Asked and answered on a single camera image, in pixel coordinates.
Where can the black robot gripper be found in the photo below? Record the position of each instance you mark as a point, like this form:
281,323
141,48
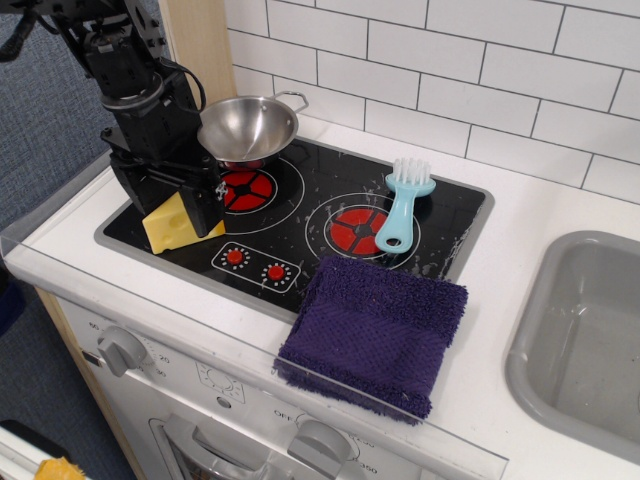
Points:
155,150

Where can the yellow toy cheese wedge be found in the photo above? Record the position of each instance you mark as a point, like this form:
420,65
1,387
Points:
169,227

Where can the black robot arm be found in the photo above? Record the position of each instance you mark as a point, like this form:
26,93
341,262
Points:
117,43

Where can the stainless steel pot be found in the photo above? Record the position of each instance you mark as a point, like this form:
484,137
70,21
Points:
248,132

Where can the black toy stovetop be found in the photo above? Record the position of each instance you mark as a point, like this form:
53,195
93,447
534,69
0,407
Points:
310,203

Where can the grey left oven knob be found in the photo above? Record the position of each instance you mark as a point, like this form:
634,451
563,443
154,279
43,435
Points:
121,350

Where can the grey oven knob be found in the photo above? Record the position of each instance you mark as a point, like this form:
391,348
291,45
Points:
320,447
121,350

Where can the white toy oven front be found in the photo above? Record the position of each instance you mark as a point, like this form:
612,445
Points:
180,418

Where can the purple folded towel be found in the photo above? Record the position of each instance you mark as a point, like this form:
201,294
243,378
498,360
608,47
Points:
372,337

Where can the light blue dish brush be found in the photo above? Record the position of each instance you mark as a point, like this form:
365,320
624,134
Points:
410,179

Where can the grey right oven knob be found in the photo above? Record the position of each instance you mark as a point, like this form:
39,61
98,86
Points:
320,447

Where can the yellow black object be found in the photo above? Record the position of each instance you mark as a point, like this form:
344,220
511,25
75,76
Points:
51,469

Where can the grey toy sink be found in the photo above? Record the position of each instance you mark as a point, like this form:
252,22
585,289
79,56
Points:
573,365

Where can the wooden side post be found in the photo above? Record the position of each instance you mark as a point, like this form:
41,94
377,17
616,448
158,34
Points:
198,40

